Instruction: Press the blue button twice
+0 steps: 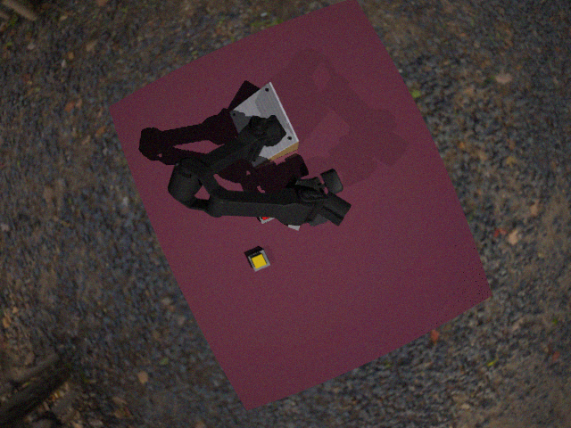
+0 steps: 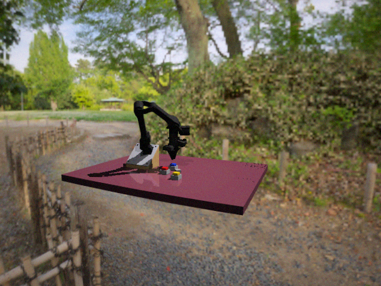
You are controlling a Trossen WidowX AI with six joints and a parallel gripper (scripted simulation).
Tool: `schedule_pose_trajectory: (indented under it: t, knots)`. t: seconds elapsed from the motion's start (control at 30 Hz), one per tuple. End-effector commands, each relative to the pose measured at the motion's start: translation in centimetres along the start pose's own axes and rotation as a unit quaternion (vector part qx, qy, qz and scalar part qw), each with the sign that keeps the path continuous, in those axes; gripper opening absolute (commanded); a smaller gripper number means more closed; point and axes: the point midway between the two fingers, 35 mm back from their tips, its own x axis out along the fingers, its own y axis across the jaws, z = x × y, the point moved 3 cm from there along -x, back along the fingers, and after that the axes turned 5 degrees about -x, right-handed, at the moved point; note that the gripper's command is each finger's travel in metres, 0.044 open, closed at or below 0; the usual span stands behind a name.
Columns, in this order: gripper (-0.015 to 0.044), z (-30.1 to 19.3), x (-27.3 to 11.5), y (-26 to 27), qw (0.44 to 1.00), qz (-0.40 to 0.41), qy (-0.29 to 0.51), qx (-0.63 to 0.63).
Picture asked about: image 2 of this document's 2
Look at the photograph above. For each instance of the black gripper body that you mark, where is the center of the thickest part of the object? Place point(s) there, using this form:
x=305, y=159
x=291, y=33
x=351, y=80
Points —
x=171, y=146

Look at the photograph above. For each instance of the yellow button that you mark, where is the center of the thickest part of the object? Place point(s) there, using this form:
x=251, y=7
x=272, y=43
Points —
x=176, y=176

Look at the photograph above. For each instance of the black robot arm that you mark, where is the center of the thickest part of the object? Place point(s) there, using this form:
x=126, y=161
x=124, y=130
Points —
x=174, y=125

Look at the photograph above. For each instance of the blue button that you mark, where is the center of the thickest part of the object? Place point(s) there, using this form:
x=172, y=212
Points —
x=173, y=166

